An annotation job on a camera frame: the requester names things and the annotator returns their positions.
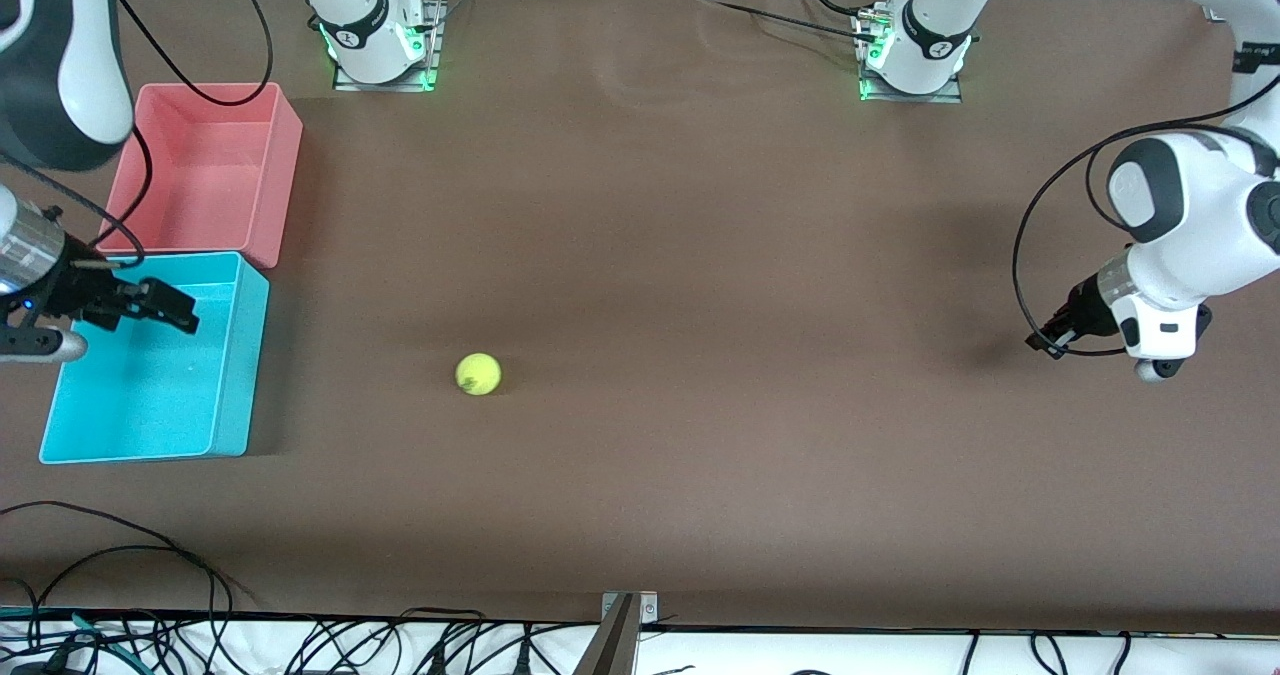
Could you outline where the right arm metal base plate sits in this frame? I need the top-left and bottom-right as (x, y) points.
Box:
(333, 0), (447, 94)

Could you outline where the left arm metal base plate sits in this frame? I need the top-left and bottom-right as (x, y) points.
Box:
(857, 5), (966, 105)

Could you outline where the pink plastic bin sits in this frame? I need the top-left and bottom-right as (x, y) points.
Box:
(100, 82), (304, 270)

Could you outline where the yellow-green tennis ball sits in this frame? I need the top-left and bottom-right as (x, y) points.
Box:
(455, 353), (503, 397)

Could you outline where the black cable to arm base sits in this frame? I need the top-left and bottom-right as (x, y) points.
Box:
(700, 0), (881, 44)

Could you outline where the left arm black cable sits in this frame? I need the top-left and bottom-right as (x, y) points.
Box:
(1012, 90), (1280, 358)

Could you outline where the black arched cable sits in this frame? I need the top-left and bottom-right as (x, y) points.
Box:
(30, 545), (221, 656)

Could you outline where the dark metal pole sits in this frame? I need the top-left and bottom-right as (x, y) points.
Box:
(570, 595), (641, 675)

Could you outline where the silver metal mount bracket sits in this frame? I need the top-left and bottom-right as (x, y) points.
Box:
(600, 591), (659, 626)

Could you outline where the blue plastic bin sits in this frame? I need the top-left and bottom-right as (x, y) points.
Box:
(39, 252), (271, 465)

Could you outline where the right arm black hanging cable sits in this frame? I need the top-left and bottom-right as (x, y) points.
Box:
(100, 0), (276, 108)

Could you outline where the brown table cover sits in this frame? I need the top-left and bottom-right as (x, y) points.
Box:
(0, 0), (1280, 636)

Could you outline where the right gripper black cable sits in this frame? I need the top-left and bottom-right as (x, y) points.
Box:
(0, 120), (153, 271)

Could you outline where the long black looping cable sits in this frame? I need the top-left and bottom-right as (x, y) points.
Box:
(0, 501), (236, 621)

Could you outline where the teal cable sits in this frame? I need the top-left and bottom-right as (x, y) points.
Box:
(0, 610), (131, 674)

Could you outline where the black cable with small loop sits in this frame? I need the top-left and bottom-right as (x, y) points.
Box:
(1028, 632), (1073, 675)

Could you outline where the black cable with plug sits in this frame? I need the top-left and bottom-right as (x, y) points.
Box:
(400, 607), (501, 675)
(500, 620), (601, 675)

